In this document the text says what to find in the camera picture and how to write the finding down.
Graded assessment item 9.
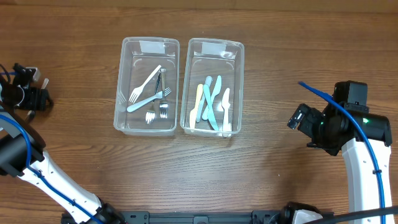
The black thick cable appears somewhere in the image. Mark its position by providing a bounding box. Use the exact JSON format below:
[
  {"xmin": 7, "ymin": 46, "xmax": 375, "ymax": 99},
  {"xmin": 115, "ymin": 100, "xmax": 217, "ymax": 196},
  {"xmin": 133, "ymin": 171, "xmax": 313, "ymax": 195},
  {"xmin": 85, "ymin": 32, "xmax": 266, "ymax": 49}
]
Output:
[{"xmin": 310, "ymin": 205, "xmax": 398, "ymax": 224}]

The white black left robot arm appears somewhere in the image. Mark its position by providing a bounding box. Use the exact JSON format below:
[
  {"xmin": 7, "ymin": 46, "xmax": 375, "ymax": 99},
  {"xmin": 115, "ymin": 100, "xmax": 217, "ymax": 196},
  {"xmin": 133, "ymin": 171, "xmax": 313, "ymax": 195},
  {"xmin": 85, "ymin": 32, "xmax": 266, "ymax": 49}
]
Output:
[{"xmin": 1, "ymin": 63, "xmax": 126, "ymax": 224}]

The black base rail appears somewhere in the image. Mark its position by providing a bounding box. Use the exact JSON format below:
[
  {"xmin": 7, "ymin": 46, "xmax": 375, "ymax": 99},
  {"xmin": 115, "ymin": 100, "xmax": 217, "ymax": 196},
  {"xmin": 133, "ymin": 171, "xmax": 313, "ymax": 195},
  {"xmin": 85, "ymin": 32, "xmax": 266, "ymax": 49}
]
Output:
[{"xmin": 122, "ymin": 210, "xmax": 294, "ymax": 224}]

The right clear plastic container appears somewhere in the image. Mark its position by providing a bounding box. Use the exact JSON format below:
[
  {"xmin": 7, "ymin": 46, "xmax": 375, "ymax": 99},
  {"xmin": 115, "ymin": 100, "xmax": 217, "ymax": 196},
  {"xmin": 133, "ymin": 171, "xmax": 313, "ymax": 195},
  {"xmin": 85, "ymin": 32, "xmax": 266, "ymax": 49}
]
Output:
[{"xmin": 180, "ymin": 38, "xmax": 245, "ymax": 138}]

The cream yellow plastic knife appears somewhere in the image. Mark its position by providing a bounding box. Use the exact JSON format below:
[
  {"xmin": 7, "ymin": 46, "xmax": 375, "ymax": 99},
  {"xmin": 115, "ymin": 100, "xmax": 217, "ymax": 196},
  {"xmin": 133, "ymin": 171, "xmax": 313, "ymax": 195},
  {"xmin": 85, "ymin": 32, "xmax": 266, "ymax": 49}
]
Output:
[{"xmin": 189, "ymin": 84, "xmax": 203, "ymax": 129}]

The left clear plastic container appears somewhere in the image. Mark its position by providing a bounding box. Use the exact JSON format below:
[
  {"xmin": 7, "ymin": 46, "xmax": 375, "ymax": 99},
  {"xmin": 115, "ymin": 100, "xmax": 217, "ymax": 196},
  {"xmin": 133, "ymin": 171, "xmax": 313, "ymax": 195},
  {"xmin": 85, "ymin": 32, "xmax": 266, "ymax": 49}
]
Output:
[{"xmin": 113, "ymin": 37, "xmax": 180, "ymax": 136}]

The teal plastic knife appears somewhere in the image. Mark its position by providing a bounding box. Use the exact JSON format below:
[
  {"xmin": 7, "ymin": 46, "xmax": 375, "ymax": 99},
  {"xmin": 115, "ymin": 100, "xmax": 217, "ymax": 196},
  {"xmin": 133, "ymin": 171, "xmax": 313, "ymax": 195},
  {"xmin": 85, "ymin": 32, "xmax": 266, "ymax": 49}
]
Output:
[{"xmin": 203, "ymin": 84, "xmax": 219, "ymax": 131}]

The dark handled metal fork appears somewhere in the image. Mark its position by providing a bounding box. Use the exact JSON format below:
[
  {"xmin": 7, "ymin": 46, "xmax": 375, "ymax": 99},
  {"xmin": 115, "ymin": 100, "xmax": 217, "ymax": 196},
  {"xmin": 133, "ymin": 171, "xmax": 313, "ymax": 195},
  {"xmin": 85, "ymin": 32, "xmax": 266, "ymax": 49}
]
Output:
[{"xmin": 146, "ymin": 72, "xmax": 161, "ymax": 124}]

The light blue plastic knife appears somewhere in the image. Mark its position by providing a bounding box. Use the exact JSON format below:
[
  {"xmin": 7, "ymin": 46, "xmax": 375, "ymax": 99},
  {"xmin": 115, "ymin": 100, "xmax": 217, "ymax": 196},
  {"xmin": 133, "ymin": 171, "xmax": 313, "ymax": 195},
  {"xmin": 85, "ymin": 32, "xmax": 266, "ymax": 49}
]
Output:
[{"xmin": 196, "ymin": 76, "xmax": 213, "ymax": 123}]

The white plastic fork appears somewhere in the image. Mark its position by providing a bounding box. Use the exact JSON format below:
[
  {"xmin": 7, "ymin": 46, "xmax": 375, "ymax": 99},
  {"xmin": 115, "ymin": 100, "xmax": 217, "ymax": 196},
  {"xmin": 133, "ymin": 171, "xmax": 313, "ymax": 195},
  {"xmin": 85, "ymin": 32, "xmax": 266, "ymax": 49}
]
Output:
[
  {"xmin": 129, "ymin": 65, "xmax": 161, "ymax": 103},
  {"xmin": 126, "ymin": 88, "xmax": 172, "ymax": 113}
]

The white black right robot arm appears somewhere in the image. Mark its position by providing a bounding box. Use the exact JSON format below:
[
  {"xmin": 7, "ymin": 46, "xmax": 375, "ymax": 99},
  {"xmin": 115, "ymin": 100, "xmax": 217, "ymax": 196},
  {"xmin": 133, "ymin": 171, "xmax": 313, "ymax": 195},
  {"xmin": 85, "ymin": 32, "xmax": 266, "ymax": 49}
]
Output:
[{"xmin": 279, "ymin": 81, "xmax": 397, "ymax": 223}]

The clear plastic container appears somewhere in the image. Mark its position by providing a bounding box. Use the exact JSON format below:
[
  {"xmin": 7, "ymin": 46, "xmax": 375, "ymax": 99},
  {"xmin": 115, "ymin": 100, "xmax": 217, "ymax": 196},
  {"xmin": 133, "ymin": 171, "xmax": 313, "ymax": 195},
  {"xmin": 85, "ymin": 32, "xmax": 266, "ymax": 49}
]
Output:
[
  {"xmin": 113, "ymin": 37, "xmax": 180, "ymax": 136},
  {"xmin": 180, "ymin": 38, "xmax": 245, "ymax": 138}
]

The white plastic knife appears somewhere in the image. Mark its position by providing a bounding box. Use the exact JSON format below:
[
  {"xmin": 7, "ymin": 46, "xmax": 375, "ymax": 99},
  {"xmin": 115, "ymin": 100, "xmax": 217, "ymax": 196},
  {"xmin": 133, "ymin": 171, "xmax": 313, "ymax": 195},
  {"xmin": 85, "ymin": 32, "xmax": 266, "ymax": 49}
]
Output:
[
  {"xmin": 221, "ymin": 88, "xmax": 231, "ymax": 138},
  {"xmin": 202, "ymin": 75, "xmax": 222, "ymax": 120}
]

